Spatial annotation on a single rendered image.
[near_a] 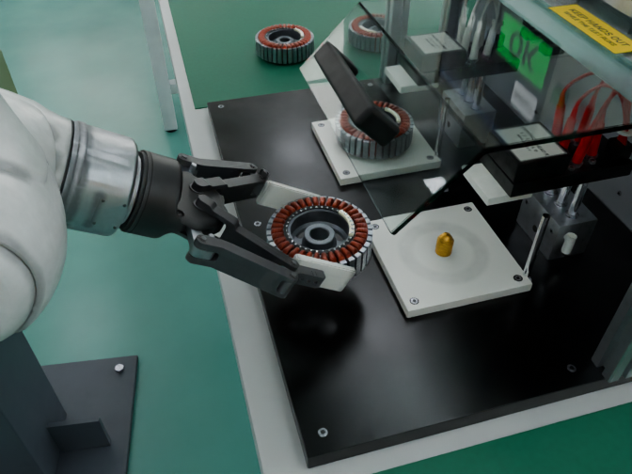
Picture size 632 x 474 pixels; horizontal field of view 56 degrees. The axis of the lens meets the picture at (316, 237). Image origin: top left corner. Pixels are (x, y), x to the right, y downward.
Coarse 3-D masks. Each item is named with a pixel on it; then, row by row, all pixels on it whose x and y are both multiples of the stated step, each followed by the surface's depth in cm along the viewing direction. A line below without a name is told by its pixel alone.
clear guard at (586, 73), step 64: (384, 0) 53; (448, 0) 53; (512, 0) 53; (576, 0) 53; (384, 64) 47; (448, 64) 44; (512, 64) 44; (576, 64) 44; (448, 128) 39; (512, 128) 38; (576, 128) 38; (384, 192) 41
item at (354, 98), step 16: (320, 48) 48; (336, 48) 47; (320, 64) 47; (336, 64) 45; (352, 64) 48; (336, 80) 44; (352, 80) 43; (352, 96) 42; (368, 96) 42; (352, 112) 41; (368, 112) 40; (384, 112) 42; (368, 128) 41; (384, 128) 41; (384, 144) 42
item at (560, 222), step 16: (544, 192) 72; (560, 192) 72; (528, 208) 73; (544, 208) 70; (560, 208) 70; (528, 224) 73; (560, 224) 67; (576, 224) 68; (592, 224) 68; (544, 240) 71; (560, 240) 69; (576, 240) 70; (560, 256) 71
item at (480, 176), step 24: (552, 144) 62; (600, 144) 66; (480, 168) 66; (504, 168) 62; (528, 168) 60; (552, 168) 61; (576, 168) 63; (600, 168) 63; (624, 168) 64; (480, 192) 63; (504, 192) 63; (528, 192) 62; (552, 192) 71; (576, 192) 66
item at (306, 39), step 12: (276, 24) 116; (288, 24) 116; (264, 36) 113; (276, 36) 116; (288, 36) 116; (300, 36) 114; (312, 36) 113; (264, 48) 110; (276, 48) 110; (288, 48) 110; (300, 48) 110; (312, 48) 113; (276, 60) 111; (288, 60) 111; (300, 60) 112
